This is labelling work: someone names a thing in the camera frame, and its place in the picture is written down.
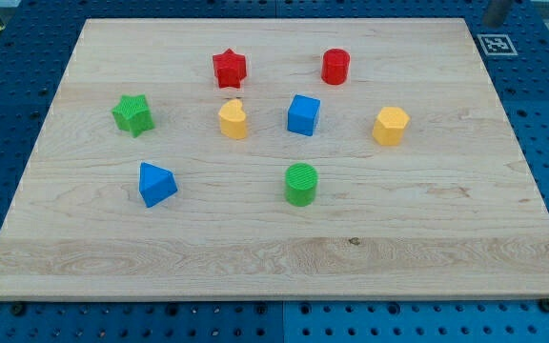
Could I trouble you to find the green star block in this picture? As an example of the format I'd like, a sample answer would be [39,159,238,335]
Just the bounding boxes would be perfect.
[112,94,155,137]

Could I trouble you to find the wooden board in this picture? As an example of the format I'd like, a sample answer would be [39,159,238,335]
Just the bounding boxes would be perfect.
[0,18,549,302]

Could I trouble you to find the red cylinder block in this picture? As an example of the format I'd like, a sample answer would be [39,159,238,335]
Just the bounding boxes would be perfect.
[321,49,351,85]

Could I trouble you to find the yellow hexagon block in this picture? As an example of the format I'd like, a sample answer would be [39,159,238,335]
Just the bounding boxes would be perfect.
[372,107,410,146]

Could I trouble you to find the red star block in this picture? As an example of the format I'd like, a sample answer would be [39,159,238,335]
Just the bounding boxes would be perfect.
[212,49,247,89]

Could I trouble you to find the yellow heart block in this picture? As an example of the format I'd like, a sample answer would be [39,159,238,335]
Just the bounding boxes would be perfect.
[218,99,248,139]

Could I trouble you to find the blue cube block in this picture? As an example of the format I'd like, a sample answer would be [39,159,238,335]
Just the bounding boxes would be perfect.
[287,94,321,136]

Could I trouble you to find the blue triangle block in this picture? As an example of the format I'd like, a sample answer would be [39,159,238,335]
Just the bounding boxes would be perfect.
[139,162,178,208]

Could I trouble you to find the white fiducial marker tag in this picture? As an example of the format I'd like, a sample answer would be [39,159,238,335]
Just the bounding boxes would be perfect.
[478,33,518,56]

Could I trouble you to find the green cylinder block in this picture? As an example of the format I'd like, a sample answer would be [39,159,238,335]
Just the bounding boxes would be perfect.
[285,163,318,207]

